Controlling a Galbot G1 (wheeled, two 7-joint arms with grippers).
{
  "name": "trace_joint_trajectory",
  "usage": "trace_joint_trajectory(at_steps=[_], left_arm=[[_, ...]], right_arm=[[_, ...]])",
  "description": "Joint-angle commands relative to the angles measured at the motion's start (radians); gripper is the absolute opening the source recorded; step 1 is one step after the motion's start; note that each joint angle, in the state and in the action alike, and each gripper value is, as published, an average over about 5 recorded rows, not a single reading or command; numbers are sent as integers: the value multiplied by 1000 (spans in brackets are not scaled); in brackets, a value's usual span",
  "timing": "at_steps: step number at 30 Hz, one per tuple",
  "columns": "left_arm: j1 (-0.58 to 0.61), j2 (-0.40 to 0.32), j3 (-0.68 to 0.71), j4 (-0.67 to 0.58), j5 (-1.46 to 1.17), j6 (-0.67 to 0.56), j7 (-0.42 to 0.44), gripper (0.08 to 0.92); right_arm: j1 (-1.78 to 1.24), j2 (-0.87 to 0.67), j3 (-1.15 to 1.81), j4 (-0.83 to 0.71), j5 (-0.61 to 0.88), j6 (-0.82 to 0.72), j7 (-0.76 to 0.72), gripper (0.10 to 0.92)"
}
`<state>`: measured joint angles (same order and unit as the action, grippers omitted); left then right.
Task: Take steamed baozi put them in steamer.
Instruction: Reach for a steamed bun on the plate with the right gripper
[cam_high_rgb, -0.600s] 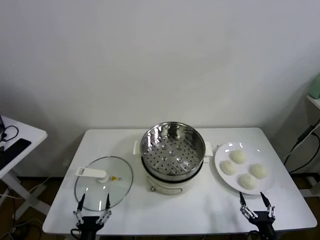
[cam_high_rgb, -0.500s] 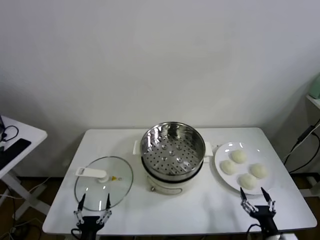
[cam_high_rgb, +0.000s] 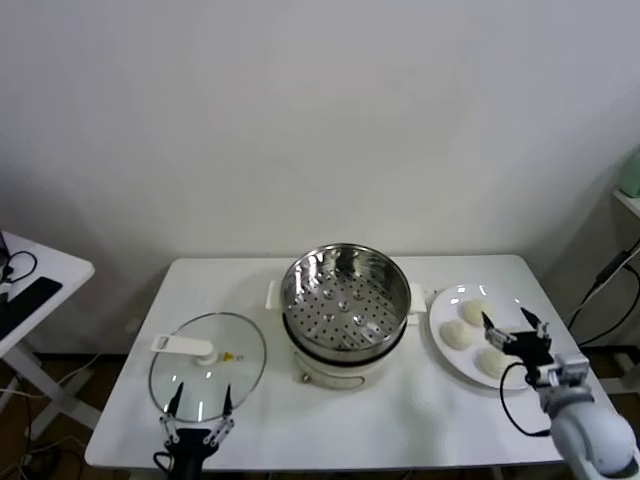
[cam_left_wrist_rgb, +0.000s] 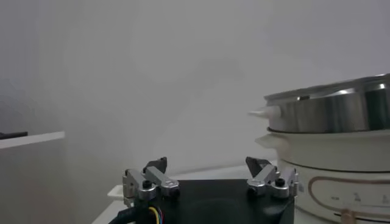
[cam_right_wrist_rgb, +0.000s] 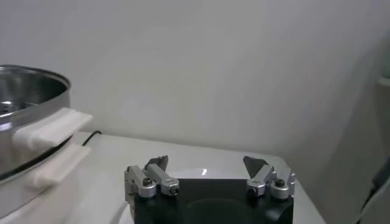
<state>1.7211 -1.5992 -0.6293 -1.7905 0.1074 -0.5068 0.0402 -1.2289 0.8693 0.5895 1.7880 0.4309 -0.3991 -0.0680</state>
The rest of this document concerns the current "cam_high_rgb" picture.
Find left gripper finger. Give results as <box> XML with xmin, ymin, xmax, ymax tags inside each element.
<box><xmin>204</xmin><ymin>383</ymin><xmax>236</xmax><ymax>447</ymax></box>
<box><xmin>159</xmin><ymin>382</ymin><xmax>185</xmax><ymax>447</ymax></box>

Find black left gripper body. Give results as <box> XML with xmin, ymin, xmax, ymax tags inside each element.
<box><xmin>165</xmin><ymin>427</ymin><xmax>217</xmax><ymax>455</ymax></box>

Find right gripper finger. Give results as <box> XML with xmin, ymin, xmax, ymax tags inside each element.
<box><xmin>520</xmin><ymin>306</ymin><xmax>552</xmax><ymax>344</ymax></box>
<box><xmin>481</xmin><ymin>311</ymin><xmax>517</xmax><ymax>352</ymax></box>

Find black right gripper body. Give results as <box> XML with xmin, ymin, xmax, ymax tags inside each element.
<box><xmin>504</xmin><ymin>329</ymin><xmax>555</xmax><ymax>370</ymax></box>

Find stainless steel steamer basket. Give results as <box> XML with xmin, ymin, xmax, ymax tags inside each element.
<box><xmin>279</xmin><ymin>243</ymin><xmax>412</xmax><ymax>357</ymax></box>

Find white round plate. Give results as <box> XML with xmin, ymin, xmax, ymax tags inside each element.
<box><xmin>428</xmin><ymin>283</ymin><xmax>551</xmax><ymax>391</ymax></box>

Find white electric cooker pot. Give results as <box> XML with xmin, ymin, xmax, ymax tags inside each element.
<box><xmin>264</xmin><ymin>279</ymin><xmax>429</xmax><ymax>391</ymax></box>

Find white shelf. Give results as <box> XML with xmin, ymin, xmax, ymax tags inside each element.
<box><xmin>611</xmin><ymin>187</ymin><xmax>640</xmax><ymax>221</ymax></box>

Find black keyboard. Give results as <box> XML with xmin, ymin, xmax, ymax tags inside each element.
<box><xmin>0</xmin><ymin>276</ymin><xmax>64</xmax><ymax>342</ymax></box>

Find pale green container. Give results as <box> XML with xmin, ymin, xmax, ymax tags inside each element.
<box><xmin>618</xmin><ymin>148</ymin><xmax>640</xmax><ymax>199</ymax></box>

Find white folding side table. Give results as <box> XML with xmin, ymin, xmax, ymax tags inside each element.
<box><xmin>0</xmin><ymin>229</ymin><xmax>104</xmax><ymax>432</ymax></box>

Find glass lid with white handle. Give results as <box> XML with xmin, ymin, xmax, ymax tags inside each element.
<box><xmin>148</xmin><ymin>312</ymin><xmax>268</xmax><ymax>424</ymax></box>

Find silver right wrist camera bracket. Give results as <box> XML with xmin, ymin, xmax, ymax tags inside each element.
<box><xmin>530</xmin><ymin>351</ymin><xmax>592</xmax><ymax>392</ymax></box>

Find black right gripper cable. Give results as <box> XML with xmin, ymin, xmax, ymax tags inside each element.
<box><xmin>500</xmin><ymin>361</ymin><xmax>552</xmax><ymax>438</ymax></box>

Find white floor cable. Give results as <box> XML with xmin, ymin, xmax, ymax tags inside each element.
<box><xmin>0</xmin><ymin>352</ymin><xmax>101</xmax><ymax>401</ymax></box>

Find black looped cable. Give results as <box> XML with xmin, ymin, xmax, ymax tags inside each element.
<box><xmin>1</xmin><ymin>250</ymin><xmax>39</xmax><ymax>287</ymax></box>

